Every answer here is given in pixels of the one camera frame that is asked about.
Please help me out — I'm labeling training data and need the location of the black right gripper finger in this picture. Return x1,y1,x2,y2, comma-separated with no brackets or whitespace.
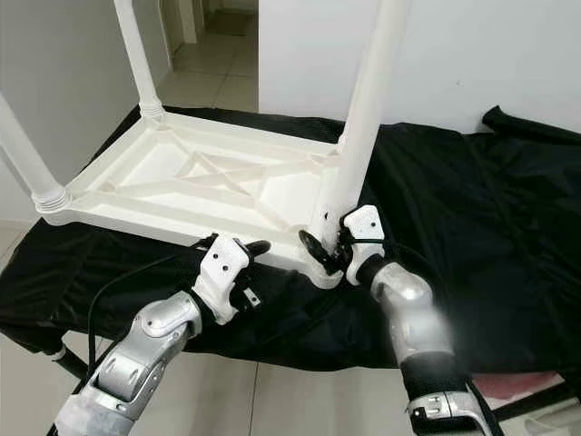
298,230,339,272

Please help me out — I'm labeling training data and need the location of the white plastic children table top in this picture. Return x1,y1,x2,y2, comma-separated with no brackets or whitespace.
41,104,346,290

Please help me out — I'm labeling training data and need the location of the white plastic table leg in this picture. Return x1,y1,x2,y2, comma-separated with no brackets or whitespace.
322,0,411,233
0,95,70,216
113,0,166,121

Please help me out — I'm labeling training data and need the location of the black fabric table cover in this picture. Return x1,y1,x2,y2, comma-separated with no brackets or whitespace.
0,104,581,373

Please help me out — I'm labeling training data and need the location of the black metal table leg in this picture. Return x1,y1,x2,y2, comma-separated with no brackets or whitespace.
499,381,581,423
45,345,92,382

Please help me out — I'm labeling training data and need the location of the pink plastic object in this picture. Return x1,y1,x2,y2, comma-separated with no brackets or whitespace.
472,372,564,401

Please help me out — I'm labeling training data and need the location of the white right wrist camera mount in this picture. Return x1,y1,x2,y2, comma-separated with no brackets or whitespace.
343,205,385,284

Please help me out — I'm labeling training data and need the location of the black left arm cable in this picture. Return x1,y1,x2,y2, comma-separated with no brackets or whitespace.
86,243,210,364

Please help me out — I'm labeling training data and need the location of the white door frame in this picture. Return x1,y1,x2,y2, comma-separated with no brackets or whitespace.
159,0,201,48

